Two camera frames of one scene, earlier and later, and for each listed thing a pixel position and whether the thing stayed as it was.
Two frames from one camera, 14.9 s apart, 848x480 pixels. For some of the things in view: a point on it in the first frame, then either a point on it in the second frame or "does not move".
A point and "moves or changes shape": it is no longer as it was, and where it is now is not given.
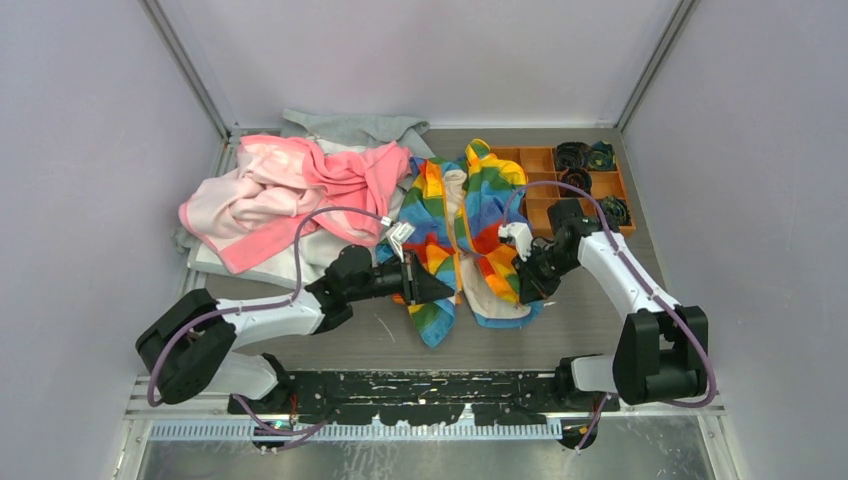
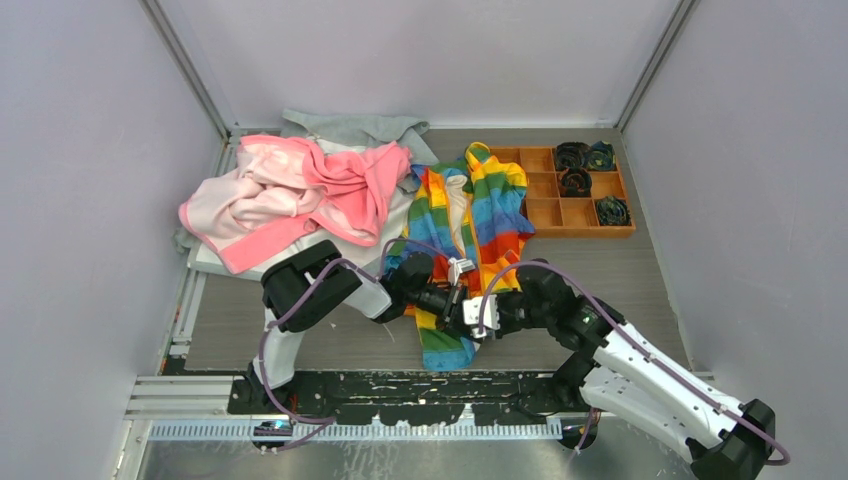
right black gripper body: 543,268 → 516,311
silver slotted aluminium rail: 285,432 does not move
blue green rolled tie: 616,212 does not move
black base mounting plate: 421,397 does not move
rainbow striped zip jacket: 451,216 moves or changes shape
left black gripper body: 409,279 → 447,305
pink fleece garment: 273,186 does not move
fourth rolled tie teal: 602,156 does not move
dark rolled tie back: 572,154 does not move
